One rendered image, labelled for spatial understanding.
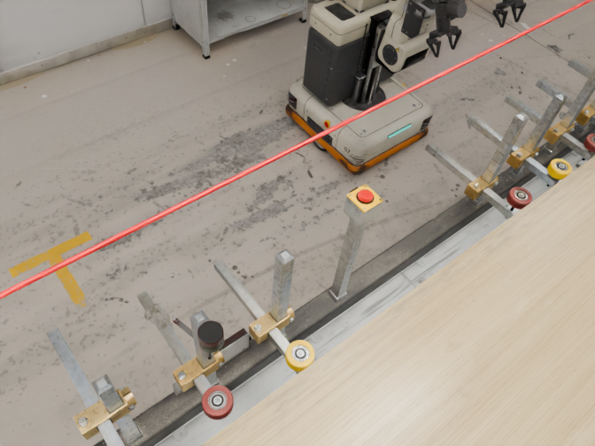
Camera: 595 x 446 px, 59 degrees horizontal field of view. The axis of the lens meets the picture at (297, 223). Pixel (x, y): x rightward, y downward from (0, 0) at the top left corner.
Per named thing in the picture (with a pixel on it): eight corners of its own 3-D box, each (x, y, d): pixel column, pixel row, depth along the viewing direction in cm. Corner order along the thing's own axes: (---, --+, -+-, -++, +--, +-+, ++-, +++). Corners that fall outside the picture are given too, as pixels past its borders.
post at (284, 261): (268, 336, 168) (274, 253, 130) (276, 330, 169) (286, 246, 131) (274, 344, 166) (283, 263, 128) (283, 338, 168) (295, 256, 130)
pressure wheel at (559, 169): (562, 188, 204) (577, 168, 195) (549, 196, 201) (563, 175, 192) (546, 174, 208) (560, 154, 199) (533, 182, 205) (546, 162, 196)
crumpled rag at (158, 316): (139, 311, 151) (138, 308, 149) (160, 299, 154) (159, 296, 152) (154, 334, 147) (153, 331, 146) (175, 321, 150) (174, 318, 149)
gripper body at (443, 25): (458, 30, 215) (457, 11, 211) (440, 38, 211) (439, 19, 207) (446, 29, 220) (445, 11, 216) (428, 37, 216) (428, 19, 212)
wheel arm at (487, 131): (466, 124, 221) (469, 116, 218) (470, 121, 223) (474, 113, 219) (551, 188, 202) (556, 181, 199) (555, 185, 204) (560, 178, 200)
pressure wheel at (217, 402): (198, 411, 142) (195, 396, 133) (223, 393, 146) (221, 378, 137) (214, 434, 139) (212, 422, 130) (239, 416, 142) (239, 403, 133)
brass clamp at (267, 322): (247, 330, 157) (247, 323, 153) (282, 307, 163) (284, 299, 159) (259, 346, 154) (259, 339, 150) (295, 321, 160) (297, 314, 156)
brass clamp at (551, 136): (541, 137, 220) (546, 127, 216) (560, 125, 226) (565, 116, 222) (553, 145, 217) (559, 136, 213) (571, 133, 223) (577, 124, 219)
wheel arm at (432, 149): (423, 151, 212) (427, 143, 209) (429, 148, 214) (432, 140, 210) (508, 221, 193) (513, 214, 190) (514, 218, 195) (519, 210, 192)
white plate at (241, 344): (174, 395, 154) (171, 382, 146) (248, 345, 165) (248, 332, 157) (175, 396, 154) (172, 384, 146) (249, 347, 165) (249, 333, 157)
